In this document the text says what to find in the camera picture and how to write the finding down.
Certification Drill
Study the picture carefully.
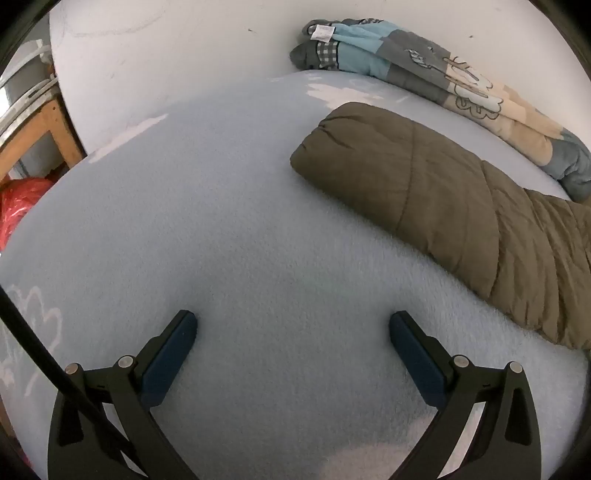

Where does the patchwork cartoon blanket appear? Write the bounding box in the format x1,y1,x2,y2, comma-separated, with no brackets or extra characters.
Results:
289,18,591,202

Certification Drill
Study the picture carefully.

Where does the black cable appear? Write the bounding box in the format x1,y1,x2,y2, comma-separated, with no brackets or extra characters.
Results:
0,285,148,480

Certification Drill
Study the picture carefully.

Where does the olive quilted padded coat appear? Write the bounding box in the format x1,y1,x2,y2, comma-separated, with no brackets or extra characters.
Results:
289,102,591,352

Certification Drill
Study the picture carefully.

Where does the grey metal rack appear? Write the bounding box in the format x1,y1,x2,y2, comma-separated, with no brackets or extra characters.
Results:
0,39,58,139

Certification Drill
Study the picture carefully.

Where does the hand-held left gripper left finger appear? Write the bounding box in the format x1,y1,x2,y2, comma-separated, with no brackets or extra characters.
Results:
47,309,199,480

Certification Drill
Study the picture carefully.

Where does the wooden frame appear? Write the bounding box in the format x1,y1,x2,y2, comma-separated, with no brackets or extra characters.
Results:
0,97,86,183

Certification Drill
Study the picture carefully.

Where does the light blue bed sheet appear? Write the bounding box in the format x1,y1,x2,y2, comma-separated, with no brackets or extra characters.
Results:
0,71,591,480

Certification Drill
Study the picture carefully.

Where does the red plastic bag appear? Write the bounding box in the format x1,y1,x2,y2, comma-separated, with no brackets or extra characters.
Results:
0,178,56,252

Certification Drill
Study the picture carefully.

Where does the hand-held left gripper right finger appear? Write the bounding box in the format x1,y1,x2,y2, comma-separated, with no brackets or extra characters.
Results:
388,310,546,480

